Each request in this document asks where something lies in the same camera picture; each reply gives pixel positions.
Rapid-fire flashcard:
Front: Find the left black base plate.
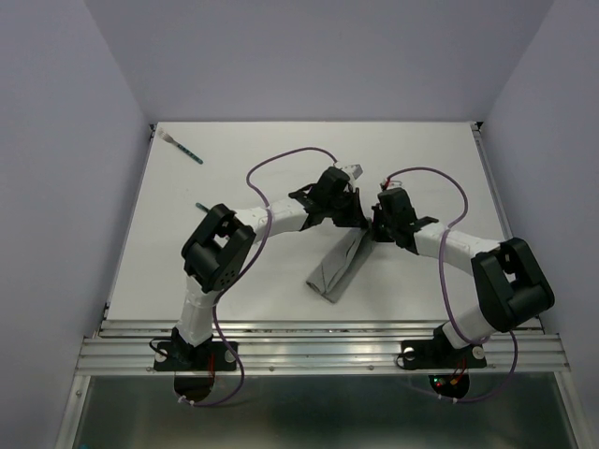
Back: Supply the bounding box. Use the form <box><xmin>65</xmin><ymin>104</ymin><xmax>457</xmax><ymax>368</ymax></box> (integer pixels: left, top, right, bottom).
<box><xmin>149</xmin><ymin>340</ymin><xmax>238</xmax><ymax>372</ymax></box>

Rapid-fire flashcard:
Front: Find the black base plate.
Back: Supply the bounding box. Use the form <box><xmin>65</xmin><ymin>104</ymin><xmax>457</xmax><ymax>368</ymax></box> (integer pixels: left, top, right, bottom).
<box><xmin>395</xmin><ymin>340</ymin><xmax>488</xmax><ymax>370</ymax></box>
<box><xmin>149</xmin><ymin>340</ymin><xmax>238</xmax><ymax>372</ymax></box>

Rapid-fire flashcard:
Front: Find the aluminium rail frame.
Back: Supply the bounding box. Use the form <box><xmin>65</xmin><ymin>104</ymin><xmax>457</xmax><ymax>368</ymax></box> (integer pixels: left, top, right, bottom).
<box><xmin>57</xmin><ymin>122</ymin><xmax>580</xmax><ymax>448</ymax></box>

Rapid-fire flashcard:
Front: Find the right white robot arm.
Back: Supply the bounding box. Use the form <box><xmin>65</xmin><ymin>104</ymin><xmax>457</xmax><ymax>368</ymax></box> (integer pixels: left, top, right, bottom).
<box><xmin>373</xmin><ymin>187</ymin><xmax>555</xmax><ymax>365</ymax></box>

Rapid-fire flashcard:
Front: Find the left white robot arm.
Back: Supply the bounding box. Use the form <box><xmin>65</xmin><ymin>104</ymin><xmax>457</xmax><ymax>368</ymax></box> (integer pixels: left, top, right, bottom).
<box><xmin>166</xmin><ymin>164</ymin><xmax>370</xmax><ymax>369</ymax></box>

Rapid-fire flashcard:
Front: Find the grey cloth napkin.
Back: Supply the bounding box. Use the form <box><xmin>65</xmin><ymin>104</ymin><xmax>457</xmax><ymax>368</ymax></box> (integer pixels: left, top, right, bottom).
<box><xmin>305</xmin><ymin>228</ymin><xmax>373</xmax><ymax>304</ymax></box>

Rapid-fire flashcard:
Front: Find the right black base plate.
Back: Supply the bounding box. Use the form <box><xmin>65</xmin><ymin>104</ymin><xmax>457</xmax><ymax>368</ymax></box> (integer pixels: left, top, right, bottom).
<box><xmin>395</xmin><ymin>340</ymin><xmax>488</xmax><ymax>370</ymax></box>

